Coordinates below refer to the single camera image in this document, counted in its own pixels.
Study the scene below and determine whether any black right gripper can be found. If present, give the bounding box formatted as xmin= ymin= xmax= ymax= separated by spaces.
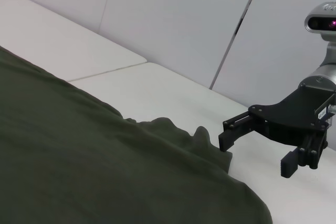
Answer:
xmin=218 ymin=84 xmax=336 ymax=178

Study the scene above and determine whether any dark green shirt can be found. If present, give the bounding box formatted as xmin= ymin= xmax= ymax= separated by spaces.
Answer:
xmin=0 ymin=45 xmax=273 ymax=224

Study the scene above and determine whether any silver cable connector plug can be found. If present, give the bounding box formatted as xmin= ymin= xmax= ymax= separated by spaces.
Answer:
xmin=326 ymin=104 xmax=336 ymax=126

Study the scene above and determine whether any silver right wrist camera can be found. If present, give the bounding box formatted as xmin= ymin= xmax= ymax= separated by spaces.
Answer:
xmin=304 ymin=2 xmax=336 ymax=42

